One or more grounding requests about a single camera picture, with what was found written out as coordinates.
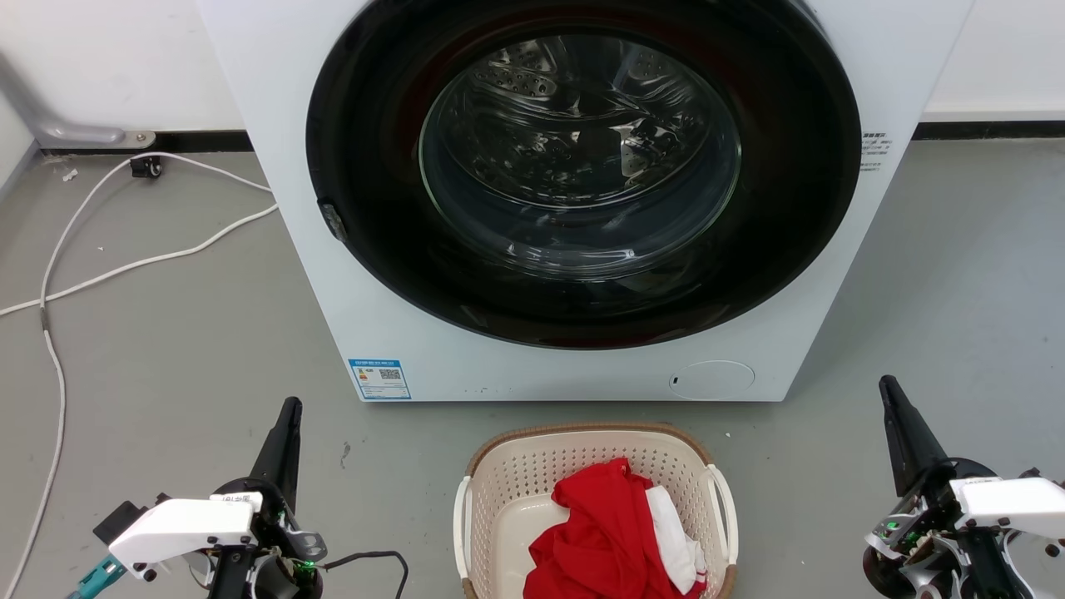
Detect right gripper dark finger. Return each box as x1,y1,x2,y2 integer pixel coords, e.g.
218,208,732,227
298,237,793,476
879,375,950,498

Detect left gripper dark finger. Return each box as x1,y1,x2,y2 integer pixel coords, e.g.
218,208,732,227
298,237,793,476
249,397,303,510

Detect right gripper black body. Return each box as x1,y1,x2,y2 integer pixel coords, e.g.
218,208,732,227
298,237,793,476
862,458,1065,599

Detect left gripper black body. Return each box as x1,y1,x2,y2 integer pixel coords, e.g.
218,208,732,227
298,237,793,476
206,478,328,599

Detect beige plastic laundry basket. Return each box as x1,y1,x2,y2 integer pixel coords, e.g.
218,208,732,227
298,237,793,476
453,422,740,599

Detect blue energy label sticker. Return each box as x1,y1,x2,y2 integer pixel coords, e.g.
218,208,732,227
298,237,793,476
348,359,413,402

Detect round white filter cover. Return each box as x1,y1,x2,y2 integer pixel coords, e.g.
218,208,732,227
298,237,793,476
668,359,756,400

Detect black round washer door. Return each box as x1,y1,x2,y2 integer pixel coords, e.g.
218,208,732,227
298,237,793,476
305,0,863,350

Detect white garment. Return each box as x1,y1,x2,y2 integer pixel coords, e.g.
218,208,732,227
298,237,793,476
646,485,708,595

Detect white front-load washing machine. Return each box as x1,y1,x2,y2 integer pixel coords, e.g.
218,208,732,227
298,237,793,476
196,0,975,403

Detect red garment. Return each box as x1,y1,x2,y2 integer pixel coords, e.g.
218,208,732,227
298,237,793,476
523,457,706,599

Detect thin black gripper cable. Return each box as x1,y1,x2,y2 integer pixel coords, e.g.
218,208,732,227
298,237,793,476
321,550,410,599

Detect teal cable connector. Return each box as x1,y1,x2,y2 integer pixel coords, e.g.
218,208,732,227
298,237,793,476
67,555,127,599

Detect white power cable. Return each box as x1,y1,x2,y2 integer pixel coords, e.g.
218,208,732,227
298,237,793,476
0,203,280,318

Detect long white floor cable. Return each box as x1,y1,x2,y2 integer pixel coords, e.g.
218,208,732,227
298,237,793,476
0,151,276,599

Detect grey wall pipe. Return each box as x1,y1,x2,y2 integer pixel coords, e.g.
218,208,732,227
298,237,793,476
0,52,157,151

